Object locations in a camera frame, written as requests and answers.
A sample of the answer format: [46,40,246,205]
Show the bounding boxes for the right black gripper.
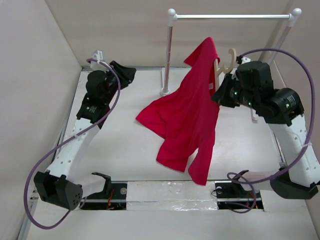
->
[211,71,258,110]

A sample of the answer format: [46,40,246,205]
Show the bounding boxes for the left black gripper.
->
[102,61,136,105]

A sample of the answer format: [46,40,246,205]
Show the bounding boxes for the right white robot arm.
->
[211,61,320,200]

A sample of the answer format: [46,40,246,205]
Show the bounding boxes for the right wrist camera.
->
[235,55,252,67]

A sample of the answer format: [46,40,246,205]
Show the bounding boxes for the red t-shirt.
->
[136,37,220,186]

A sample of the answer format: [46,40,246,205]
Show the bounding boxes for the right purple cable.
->
[226,48,315,213]

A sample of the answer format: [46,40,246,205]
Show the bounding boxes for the wooden clothes hanger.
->
[213,48,258,124]

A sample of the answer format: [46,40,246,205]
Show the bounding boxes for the white metal clothes rack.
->
[160,8,302,96]

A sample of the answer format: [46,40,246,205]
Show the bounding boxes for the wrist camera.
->
[87,50,109,71]
[235,55,252,67]

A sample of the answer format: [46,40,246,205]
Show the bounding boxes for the purple cable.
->
[226,48,315,213]
[23,57,122,230]

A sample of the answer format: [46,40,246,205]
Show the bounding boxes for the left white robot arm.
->
[33,61,137,211]

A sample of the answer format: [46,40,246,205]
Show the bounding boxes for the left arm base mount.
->
[79,172,128,211]

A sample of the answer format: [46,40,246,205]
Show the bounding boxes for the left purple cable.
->
[23,57,122,230]

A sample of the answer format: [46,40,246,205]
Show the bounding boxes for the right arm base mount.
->
[211,179,264,214]

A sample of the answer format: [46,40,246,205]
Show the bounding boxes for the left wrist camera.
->
[87,50,109,71]

